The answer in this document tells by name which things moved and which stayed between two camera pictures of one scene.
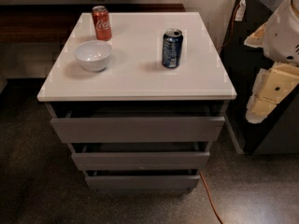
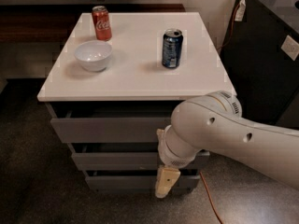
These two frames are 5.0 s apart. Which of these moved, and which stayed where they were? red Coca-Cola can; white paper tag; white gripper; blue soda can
Moved: white gripper
Stayed: white paper tag; blue soda can; red Coca-Cola can
